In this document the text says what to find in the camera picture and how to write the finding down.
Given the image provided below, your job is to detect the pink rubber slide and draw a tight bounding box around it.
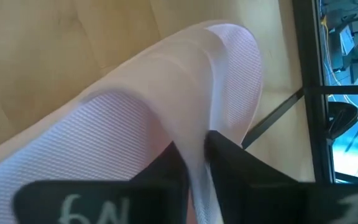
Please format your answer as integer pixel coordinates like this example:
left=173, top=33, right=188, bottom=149
left=0, top=20, right=264, bottom=224

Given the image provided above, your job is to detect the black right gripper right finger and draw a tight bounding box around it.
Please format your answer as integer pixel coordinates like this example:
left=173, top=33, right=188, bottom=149
left=204, top=130, right=358, bottom=224

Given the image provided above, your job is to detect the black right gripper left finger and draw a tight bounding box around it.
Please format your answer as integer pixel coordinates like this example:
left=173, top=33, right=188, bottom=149
left=12, top=141, right=190, bottom=224

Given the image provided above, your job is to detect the wooden shelf black metal frame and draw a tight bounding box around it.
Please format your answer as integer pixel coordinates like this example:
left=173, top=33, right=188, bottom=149
left=242, top=88, right=306, bottom=149

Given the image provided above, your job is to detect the black aluminium rig frame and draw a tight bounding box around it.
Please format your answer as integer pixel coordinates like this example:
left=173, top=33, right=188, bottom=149
left=291, top=0, right=358, bottom=185

